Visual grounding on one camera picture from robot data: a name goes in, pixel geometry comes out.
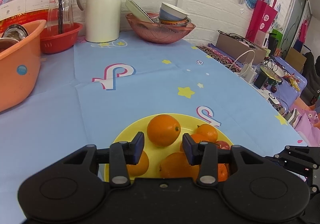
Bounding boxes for red apple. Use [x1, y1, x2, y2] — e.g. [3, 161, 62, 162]
[215, 141, 230, 150]

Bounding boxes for small orange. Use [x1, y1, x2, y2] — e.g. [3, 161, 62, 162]
[217, 163, 229, 182]
[196, 124, 218, 142]

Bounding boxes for orange tangerine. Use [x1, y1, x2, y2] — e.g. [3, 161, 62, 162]
[159, 151, 200, 180]

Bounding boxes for yellow plastic plate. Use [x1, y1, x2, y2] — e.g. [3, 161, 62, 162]
[103, 112, 234, 183]

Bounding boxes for blue cartoon tablecloth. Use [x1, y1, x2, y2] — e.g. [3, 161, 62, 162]
[1, 32, 306, 223]

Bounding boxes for white power strip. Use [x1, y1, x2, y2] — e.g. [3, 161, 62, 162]
[240, 70, 283, 110]

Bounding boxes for white charger plug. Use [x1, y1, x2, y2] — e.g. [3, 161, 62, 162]
[239, 64, 257, 83]

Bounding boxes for cardboard box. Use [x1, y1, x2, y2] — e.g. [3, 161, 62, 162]
[215, 34, 266, 65]

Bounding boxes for pink glass bowl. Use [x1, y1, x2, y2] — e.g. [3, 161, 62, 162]
[125, 13, 196, 44]

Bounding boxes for red plastic basket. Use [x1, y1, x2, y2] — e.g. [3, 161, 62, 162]
[40, 23, 83, 54]

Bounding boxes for white blue ceramic bowl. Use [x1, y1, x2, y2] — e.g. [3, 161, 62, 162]
[159, 2, 189, 21]

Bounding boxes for orange plastic basin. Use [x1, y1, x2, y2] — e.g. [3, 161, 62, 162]
[0, 19, 46, 111]

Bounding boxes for white tilted dish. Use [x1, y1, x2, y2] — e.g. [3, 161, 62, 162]
[125, 0, 154, 23]

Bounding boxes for clear glass pitcher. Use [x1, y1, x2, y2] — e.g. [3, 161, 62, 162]
[47, 0, 74, 36]

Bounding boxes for pink gift bag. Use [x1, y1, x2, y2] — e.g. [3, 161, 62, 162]
[246, 0, 278, 48]

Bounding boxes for white thermos jug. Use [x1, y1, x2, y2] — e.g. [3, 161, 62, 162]
[76, 0, 121, 43]

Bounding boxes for steel bowls in basin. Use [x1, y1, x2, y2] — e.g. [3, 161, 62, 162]
[0, 24, 29, 52]

